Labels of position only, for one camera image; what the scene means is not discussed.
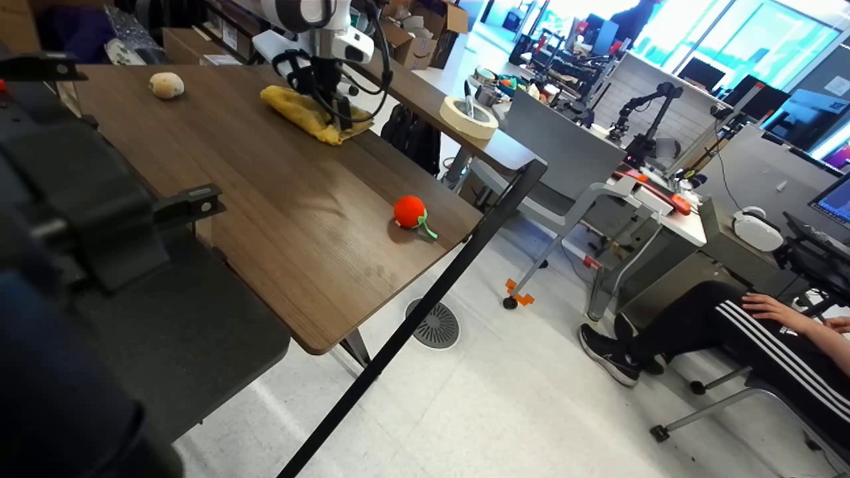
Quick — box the orange floor tape mark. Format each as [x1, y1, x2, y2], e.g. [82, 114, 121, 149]
[501, 276, 540, 311]

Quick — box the white headset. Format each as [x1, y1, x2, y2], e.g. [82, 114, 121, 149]
[731, 205, 788, 252]

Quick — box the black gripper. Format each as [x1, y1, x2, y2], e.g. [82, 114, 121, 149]
[281, 47, 361, 132]

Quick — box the beige potato toy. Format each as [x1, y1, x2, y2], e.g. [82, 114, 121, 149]
[145, 70, 189, 102]

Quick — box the black backpack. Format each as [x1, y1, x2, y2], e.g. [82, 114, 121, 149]
[380, 103, 443, 175]

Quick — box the yellow terry towel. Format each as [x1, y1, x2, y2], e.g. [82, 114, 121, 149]
[258, 83, 374, 149]

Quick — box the black metal pole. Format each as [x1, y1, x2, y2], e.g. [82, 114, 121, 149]
[276, 157, 553, 478]

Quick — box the white tape roll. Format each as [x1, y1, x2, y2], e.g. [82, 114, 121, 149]
[439, 94, 505, 143]

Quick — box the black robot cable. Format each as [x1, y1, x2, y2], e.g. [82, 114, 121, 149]
[349, 0, 398, 127]

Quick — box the grey office chair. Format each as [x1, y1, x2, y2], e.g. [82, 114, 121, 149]
[647, 362, 850, 478]

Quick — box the red tomato toy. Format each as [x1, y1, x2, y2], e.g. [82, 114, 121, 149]
[390, 195, 442, 244]

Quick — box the cardboard box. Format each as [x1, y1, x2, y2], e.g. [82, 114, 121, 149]
[376, 0, 472, 63]

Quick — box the black camera stand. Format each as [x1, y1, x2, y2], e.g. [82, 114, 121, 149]
[0, 51, 294, 478]

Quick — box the round floor drain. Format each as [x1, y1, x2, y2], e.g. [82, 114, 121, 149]
[407, 297, 463, 350]

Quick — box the orange black tool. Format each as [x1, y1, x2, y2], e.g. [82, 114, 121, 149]
[630, 164, 697, 216]

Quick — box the seated person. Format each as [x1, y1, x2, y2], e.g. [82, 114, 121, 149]
[577, 278, 850, 447]

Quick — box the wooden side table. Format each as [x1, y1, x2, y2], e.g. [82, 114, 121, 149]
[354, 2, 548, 175]

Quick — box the grey divider panel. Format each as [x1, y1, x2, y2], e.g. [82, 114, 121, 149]
[501, 87, 627, 203]

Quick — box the blue screen computer monitor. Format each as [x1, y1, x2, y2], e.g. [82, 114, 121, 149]
[813, 172, 850, 222]

